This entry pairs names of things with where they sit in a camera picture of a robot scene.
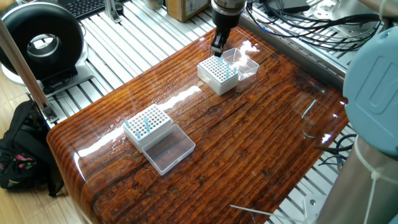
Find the black power adapter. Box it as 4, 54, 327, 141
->
264, 0, 312, 15

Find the black keyboard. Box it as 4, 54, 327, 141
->
52, 0, 125, 21

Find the aluminium frame post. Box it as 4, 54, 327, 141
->
0, 18, 60, 124
104, 0, 122, 24

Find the black ring-shaped device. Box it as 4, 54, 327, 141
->
0, 1, 85, 94

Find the glossy wood grain board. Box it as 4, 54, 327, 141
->
46, 17, 349, 224

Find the black gripper cable bundle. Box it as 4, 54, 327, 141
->
245, 0, 384, 52

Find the clear plastic holder lid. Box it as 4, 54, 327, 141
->
218, 47, 260, 82
142, 123, 196, 175

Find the white pipette tip holder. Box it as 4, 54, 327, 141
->
123, 103, 174, 152
197, 55, 239, 96

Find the silver metal mounting plate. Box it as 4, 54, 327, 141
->
304, 0, 383, 32

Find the silver metal cup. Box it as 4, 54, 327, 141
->
142, 0, 164, 11

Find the brown cardboard box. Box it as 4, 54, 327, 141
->
164, 0, 210, 22

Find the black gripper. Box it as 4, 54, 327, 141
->
211, 9, 245, 58

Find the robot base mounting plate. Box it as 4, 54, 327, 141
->
303, 195, 327, 224

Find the grey device base plate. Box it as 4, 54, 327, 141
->
1, 40, 95, 98

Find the black backpack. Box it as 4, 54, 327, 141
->
0, 99, 65, 197

